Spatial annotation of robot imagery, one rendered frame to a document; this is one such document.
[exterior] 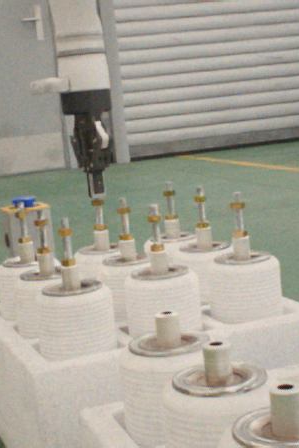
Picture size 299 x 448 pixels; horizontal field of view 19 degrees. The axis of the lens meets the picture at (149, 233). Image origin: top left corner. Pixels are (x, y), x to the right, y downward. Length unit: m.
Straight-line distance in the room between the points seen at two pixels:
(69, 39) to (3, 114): 5.06
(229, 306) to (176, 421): 0.47
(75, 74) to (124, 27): 5.21
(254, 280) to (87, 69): 0.40
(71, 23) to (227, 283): 0.44
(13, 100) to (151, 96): 1.01
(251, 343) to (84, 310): 0.22
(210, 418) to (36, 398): 0.39
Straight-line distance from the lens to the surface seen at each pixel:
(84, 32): 1.29
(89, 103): 1.28
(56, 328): 1.05
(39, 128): 6.38
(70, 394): 1.03
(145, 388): 0.78
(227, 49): 6.72
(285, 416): 0.58
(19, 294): 1.17
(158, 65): 6.54
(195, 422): 0.67
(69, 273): 1.07
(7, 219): 1.45
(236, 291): 1.13
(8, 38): 6.37
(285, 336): 1.13
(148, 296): 1.08
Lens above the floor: 0.48
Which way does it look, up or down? 9 degrees down
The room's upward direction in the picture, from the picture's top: 6 degrees counter-clockwise
